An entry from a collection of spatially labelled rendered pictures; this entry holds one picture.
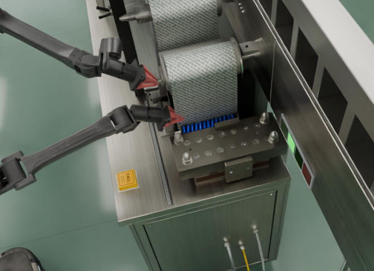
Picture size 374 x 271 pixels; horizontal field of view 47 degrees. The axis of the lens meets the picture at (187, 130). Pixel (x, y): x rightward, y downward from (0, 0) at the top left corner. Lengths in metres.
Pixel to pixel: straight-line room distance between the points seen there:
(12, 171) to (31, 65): 2.36
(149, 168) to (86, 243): 1.05
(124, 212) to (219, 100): 0.53
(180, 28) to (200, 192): 0.61
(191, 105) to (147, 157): 0.31
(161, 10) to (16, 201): 1.77
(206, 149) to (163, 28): 0.47
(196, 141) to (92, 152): 1.48
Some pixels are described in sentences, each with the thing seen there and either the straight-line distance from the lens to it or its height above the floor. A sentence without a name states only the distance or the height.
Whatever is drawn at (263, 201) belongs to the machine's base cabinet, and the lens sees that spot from 1.75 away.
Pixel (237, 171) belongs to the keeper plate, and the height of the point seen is 0.97.
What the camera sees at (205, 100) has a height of 1.14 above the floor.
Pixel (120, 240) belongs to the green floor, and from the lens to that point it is 2.59.
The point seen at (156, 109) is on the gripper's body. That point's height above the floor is 1.15.
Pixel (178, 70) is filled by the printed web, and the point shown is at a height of 1.29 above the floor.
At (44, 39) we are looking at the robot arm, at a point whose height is 1.43.
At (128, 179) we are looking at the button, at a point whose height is 0.92.
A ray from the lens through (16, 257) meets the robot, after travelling 2.47.
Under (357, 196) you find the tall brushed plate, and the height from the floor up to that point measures 1.40.
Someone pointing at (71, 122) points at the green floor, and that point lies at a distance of 3.19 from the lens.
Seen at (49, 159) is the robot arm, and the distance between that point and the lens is 1.46.
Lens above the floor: 2.29
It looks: 51 degrees down
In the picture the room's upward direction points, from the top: 9 degrees counter-clockwise
